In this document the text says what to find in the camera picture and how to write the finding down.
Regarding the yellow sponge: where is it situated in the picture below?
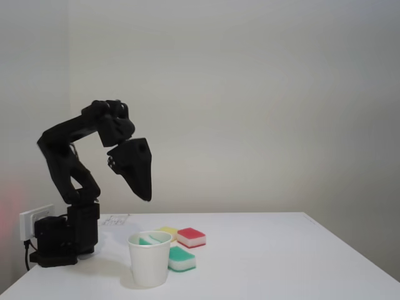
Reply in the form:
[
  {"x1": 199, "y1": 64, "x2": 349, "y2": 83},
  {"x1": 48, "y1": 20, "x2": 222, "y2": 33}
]
[{"x1": 157, "y1": 226, "x2": 179, "y2": 242}]

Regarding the black power cable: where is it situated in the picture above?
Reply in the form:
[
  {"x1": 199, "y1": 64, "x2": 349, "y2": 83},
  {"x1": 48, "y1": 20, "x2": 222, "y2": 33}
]
[{"x1": 24, "y1": 239, "x2": 33, "y2": 272}]

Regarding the green sponge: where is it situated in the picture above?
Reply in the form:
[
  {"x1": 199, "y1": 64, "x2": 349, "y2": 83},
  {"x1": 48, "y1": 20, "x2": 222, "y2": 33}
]
[
  {"x1": 167, "y1": 245, "x2": 197, "y2": 274},
  {"x1": 138, "y1": 234, "x2": 170, "y2": 246}
]

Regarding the red sponge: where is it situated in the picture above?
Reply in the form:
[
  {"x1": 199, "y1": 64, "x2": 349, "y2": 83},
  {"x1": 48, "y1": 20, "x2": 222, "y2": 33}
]
[{"x1": 176, "y1": 227, "x2": 207, "y2": 250}]

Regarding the white paper cup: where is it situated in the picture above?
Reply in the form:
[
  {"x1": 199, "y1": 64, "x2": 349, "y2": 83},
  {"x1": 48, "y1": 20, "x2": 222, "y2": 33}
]
[{"x1": 127, "y1": 231, "x2": 173, "y2": 289}]

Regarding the white wall power socket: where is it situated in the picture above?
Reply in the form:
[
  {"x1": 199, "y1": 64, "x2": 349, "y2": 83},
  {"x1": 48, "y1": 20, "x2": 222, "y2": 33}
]
[{"x1": 19, "y1": 204, "x2": 57, "y2": 242}]

